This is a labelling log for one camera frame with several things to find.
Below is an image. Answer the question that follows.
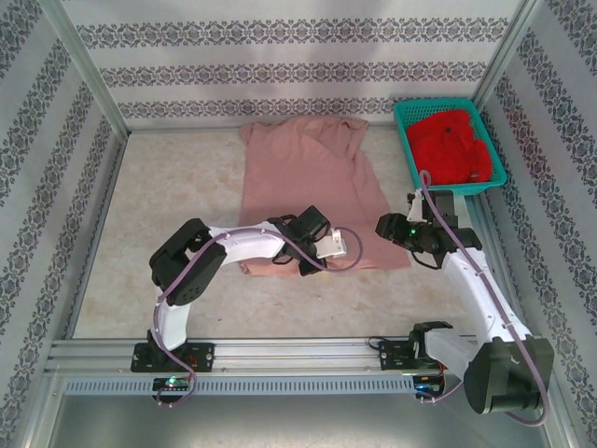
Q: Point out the pink t-shirt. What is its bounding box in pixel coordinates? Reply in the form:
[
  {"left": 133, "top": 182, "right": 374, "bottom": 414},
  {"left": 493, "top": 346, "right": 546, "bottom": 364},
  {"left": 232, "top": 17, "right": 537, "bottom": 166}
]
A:
[{"left": 237, "top": 117, "right": 411, "bottom": 279}]

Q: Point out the teal plastic basket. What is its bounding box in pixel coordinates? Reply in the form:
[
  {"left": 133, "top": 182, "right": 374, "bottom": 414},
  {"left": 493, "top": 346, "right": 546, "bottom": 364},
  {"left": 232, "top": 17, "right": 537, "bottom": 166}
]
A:
[{"left": 394, "top": 96, "right": 508, "bottom": 200}]

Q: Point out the red cloth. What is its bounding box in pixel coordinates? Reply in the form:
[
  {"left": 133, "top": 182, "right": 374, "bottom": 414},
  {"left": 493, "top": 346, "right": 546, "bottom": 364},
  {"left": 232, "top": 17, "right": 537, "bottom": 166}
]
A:
[{"left": 404, "top": 109, "right": 495, "bottom": 186}]

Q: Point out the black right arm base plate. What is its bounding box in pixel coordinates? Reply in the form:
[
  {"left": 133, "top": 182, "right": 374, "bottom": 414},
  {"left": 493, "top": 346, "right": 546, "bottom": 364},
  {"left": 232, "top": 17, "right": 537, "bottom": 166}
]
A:
[{"left": 378, "top": 339, "right": 463, "bottom": 372}]

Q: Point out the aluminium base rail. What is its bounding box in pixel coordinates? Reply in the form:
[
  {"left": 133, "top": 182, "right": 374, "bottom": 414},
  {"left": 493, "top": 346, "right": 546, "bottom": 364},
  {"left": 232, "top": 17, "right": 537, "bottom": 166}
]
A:
[{"left": 46, "top": 338, "right": 472, "bottom": 374}]

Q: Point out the aluminium back frame rail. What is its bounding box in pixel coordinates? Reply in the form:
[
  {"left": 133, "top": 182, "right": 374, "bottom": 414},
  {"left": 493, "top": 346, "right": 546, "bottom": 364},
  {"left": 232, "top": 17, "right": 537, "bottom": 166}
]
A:
[{"left": 124, "top": 121, "right": 397, "bottom": 135}]

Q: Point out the grey slotted cable duct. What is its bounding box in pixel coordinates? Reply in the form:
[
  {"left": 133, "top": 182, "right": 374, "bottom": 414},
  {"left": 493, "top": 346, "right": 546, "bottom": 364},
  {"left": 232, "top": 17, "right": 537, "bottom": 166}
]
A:
[{"left": 62, "top": 375, "right": 419, "bottom": 397}]

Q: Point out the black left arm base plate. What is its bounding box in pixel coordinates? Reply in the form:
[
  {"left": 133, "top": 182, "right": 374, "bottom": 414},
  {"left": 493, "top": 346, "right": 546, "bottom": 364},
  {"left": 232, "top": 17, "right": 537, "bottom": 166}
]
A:
[{"left": 131, "top": 342, "right": 216, "bottom": 373}]

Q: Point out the aluminium frame post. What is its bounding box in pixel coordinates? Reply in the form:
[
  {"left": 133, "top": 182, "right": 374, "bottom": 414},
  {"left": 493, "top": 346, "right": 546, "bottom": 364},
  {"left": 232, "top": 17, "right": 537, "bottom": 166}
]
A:
[
  {"left": 39, "top": 0, "right": 131, "bottom": 136},
  {"left": 471, "top": 0, "right": 547, "bottom": 111}
]

